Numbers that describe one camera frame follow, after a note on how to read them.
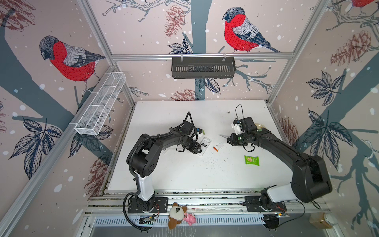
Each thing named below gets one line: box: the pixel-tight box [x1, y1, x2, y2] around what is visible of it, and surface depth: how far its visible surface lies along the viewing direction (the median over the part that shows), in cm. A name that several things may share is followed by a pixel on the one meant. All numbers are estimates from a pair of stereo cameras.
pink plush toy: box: [183, 212, 197, 227], surface depth 70 cm
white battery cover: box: [215, 142, 226, 150], surface depth 97 cm
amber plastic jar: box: [308, 211, 338, 230], surface depth 65 cm
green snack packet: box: [244, 155, 260, 166], surface depth 90 cm
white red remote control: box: [197, 137, 212, 157], surface depth 97 cm
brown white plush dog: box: [168, 201, 188, 230], surface depth 70 cm
